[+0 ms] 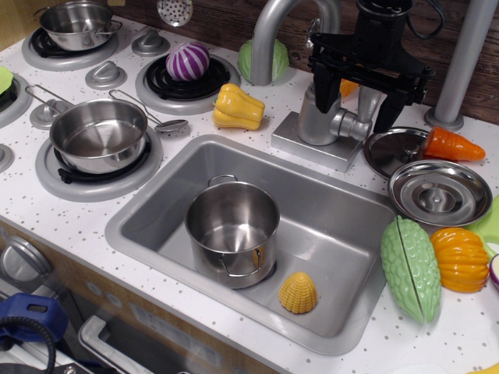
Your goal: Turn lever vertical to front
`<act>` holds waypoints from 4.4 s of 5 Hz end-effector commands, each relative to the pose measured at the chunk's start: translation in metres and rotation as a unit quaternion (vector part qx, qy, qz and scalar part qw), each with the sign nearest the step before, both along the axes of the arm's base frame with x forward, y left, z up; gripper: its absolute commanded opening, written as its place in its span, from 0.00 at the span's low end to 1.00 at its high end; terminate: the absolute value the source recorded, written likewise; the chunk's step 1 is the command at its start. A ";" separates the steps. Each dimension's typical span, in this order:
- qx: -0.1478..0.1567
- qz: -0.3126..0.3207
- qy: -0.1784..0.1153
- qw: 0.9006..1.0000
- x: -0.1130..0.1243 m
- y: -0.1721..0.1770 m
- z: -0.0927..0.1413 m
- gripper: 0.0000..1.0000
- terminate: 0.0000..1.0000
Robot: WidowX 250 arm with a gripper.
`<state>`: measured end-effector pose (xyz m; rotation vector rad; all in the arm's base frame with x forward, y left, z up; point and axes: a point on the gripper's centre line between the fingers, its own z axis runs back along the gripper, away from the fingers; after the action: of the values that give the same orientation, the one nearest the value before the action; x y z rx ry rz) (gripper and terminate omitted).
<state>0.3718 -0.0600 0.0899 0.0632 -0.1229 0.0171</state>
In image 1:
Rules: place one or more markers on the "steel toy ladle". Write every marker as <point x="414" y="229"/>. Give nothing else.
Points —
<point x="160" y="127"/>

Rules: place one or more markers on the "oven door handle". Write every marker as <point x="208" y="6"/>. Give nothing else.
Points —
<point x="89" y="337"/>

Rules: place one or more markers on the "grey oven knob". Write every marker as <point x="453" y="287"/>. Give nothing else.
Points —
<point x="23" y="262"/>

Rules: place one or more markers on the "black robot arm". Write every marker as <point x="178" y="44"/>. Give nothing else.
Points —
<point x="373" y="57"/>

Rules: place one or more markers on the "green toy bitter gourd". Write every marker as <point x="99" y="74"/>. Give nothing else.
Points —
<point x="410" y="267"/>

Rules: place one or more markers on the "orange toy carrot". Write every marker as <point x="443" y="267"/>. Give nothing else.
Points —
<point x="450" y="146"/>

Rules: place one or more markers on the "steel pan back burner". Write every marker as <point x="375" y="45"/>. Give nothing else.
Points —
<point x="78" y="25"/>

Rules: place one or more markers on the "orange toy behind faucet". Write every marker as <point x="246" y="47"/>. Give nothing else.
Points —
<point x="347" y="87"/>

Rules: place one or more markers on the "front left stove burner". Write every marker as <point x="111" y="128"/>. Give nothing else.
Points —
<point x="47" y="167"/>

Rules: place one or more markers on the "steel lid with knob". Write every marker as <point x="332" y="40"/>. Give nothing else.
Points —
<point x="387" y="152"/>

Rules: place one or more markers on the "green toy cabbage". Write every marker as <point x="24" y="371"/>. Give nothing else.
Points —
<point x="280" y="61"/>

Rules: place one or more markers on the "grey stove knob back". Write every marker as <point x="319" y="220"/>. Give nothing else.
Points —
<point x="151" y="44"/>

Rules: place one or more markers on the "light green toy plate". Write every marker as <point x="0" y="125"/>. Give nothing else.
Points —
<point x="487" y="229"/>

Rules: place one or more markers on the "back left stove burner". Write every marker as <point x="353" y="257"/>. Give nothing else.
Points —
<point x="41" y="52"/>

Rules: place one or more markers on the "grey stove knob far left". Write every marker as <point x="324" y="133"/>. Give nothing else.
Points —
<point x="6" y="157"/>

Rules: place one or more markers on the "purple toy at right edge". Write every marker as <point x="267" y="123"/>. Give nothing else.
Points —
<point x="494" y="271"/>

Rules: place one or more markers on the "steel pot in sink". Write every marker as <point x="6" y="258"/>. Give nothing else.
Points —
<point x="232" y="227"/>

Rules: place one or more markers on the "steel slotted spoon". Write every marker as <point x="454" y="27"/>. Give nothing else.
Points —
<point x="175" y="13"/>

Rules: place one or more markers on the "far left stove burner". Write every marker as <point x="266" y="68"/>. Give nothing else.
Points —
<point x="17" y="108"/>

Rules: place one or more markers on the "blue clamp device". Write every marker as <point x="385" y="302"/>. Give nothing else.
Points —
<point x="32" y="318"/>

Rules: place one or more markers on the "yellow toy corn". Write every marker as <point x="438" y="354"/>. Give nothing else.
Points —
<point x="298" y="293"/>

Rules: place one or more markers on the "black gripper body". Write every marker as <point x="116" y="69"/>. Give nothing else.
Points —
<point x="373" y="55"/>

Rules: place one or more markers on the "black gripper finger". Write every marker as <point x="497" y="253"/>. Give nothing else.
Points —
<point x="390" y="109"/>
<point x="327" y="82"/>

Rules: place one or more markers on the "purple striped toy onion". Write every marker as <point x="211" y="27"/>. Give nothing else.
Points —
<point x="188" y="62"/>

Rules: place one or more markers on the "steel lid upside down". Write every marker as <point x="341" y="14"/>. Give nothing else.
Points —
<point x="440" y="193"/>

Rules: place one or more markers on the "stove burner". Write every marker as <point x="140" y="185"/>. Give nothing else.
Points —
<point x="41" y="52"/>
<point x="17" y="108"/>
<point x="157" y="89"/>
<point x="47" y="167"/>

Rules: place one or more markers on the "yellow toy bell pepper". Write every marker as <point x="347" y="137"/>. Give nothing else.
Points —
<point x="234" y="108"/>

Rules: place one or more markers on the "steel saucepan on burner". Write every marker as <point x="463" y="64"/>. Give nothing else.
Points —
<point x="100" y="136"/>

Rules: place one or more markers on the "orange toy pumpkin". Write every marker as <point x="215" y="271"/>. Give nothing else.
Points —
<point x="461" y="259"/>

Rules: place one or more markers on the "back right stove burner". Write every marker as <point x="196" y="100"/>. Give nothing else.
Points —
<point x="157" y="89"/>

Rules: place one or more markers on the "green toy at left edge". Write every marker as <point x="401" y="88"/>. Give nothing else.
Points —
<point x="7" y="88"/>

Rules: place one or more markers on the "grey stove knob middle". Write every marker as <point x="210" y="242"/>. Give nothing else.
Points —
<point x="106" y="76"/>

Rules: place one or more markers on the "grey faucet lever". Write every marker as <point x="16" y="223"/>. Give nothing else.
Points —
<point x="357" y="126"/>

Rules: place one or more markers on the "grey vertical pole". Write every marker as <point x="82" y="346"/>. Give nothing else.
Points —
<point x="446" y="113"/>

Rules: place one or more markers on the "grey stove knob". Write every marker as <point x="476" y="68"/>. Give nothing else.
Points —
<point x="106" y="76"/>
<point x="43" y="116"/>
<point x="6" y="157"/>
<point x="151" y="44"/>

